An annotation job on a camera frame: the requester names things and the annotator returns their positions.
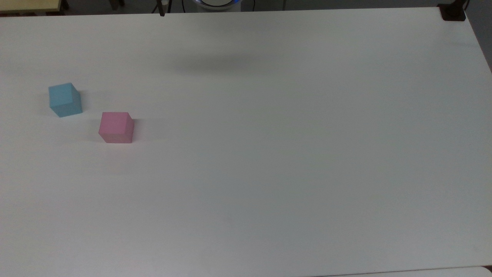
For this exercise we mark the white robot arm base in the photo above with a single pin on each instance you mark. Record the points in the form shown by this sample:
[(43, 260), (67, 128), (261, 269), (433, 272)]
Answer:
[(217, 4)]

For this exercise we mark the yellow wooden table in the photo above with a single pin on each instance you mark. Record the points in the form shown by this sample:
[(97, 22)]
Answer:
[(27, 5)]

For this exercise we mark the blue cube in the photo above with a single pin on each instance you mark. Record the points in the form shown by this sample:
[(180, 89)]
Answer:
[(63, 98)]

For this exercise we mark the black table clamp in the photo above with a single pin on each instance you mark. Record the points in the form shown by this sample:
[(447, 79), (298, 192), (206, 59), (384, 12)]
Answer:
[(452, 11)]

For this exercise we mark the pink cube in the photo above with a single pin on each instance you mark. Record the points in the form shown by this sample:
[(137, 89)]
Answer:
[(115, 126)]

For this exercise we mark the black tripod leg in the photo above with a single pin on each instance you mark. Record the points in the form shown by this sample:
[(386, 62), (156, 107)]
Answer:
[(161, 7)]

